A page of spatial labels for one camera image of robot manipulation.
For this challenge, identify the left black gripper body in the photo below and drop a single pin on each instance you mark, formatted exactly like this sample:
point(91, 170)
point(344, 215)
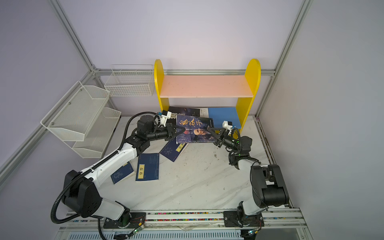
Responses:
point(161, 133)

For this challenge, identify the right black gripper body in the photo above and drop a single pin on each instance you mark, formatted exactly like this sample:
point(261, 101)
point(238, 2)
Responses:
point(229, 142)

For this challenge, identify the navy bagua book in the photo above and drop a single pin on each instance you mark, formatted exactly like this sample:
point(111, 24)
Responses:
point(172, 150)

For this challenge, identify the black wolf book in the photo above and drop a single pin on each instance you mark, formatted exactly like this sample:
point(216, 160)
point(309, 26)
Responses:
point(184, 111)

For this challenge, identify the purple illustrated book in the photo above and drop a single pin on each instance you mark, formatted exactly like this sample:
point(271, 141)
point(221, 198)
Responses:
point(196, 129)

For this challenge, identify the white book brown bars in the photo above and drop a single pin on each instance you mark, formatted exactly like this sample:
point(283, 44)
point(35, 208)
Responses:
point(204, 112)

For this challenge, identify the navy book yellow label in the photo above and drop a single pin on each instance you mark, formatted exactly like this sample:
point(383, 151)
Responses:
point(148, 167)

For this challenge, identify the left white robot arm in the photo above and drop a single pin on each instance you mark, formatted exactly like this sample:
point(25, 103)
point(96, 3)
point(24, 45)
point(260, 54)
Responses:
point(80, 196)

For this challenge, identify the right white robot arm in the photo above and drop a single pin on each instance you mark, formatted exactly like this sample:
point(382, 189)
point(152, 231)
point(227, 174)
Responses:
point(267, 181)

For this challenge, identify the navy book under left arm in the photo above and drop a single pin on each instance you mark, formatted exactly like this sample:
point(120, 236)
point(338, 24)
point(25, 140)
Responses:
point(123, 172)

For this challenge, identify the yellow pink blue bookshelf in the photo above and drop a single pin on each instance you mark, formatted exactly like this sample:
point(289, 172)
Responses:
point(244, 88)

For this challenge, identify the white mesh two-tier rack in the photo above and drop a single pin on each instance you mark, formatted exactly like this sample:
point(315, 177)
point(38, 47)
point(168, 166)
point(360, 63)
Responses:
point(82, 120)

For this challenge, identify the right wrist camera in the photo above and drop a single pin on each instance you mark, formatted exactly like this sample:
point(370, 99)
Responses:
point(228, 125)

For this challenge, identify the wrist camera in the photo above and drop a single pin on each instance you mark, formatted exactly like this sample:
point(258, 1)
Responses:
point(228, 125)
point(165, 116)

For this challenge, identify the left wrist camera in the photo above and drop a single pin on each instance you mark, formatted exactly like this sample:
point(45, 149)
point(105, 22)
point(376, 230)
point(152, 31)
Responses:
point(165, 116)

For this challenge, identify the white wire basket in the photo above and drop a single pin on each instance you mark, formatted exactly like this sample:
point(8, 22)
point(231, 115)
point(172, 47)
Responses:
point(131, 81)

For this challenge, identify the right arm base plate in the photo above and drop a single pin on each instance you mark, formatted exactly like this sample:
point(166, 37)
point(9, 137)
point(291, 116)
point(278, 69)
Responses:
point(237, 219)

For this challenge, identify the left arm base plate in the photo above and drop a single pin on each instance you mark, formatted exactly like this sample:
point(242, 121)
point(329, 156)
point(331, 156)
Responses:
point(131, 220)

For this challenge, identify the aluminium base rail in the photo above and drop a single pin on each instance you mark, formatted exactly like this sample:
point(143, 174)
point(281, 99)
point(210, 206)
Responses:
point(282, 224)

